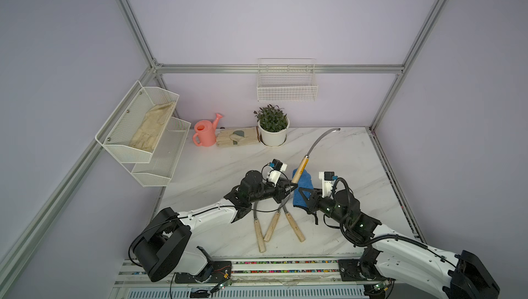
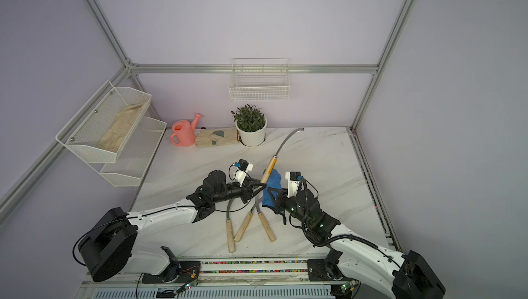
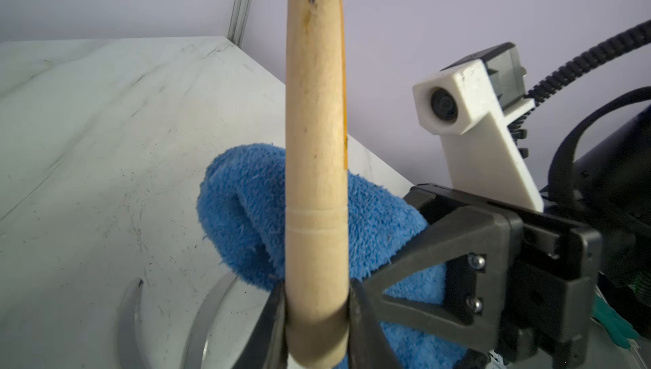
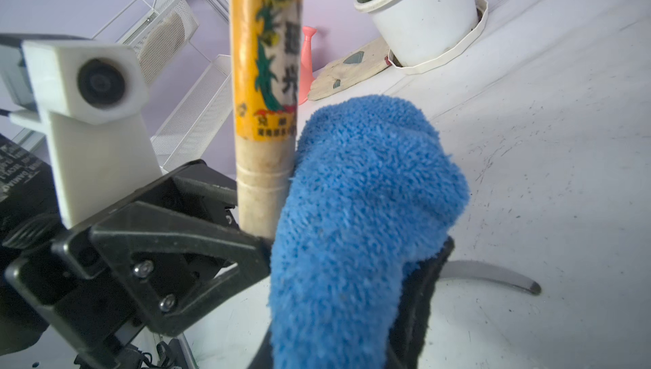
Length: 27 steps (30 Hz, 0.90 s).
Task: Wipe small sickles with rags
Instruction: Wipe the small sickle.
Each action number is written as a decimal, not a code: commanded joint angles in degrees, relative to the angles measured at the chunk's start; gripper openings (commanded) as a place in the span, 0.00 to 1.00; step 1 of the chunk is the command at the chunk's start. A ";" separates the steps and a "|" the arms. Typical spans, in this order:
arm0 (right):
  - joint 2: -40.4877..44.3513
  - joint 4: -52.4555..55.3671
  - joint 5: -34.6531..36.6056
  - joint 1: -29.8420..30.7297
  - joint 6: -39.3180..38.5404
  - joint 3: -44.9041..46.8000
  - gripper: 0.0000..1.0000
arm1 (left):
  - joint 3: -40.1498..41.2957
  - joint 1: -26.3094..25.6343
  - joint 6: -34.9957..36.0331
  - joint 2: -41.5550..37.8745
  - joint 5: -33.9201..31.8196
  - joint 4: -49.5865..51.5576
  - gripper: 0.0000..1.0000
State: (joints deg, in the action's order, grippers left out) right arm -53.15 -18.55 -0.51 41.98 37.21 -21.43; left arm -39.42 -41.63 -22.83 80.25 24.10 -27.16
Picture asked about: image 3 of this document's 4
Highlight blue fluffy rag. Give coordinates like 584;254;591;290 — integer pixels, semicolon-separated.
197;143;467;368

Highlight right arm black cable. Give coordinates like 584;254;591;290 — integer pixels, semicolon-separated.
508;19;651;138

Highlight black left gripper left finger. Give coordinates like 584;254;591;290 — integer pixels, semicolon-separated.
232;281;288;369

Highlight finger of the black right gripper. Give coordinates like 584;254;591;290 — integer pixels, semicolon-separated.
363;184;524;351

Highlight aluminium frame profile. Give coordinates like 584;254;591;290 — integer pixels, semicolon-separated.
227;0;252;47

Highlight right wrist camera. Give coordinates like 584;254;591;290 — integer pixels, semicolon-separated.
412;43;544;211

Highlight sickle with wooden handle middle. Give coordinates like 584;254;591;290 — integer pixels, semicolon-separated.
181;272;237;369

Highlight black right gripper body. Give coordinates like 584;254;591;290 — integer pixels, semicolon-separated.
447;215;604;369

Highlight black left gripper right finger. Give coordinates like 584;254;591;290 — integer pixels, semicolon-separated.
348;279;402;369

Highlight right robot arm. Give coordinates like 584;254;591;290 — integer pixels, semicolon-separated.
350;88;650;368

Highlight sickle with wooden handle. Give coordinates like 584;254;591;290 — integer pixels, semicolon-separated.
116;278;151;369
181;272;237;369
285;0;349;368

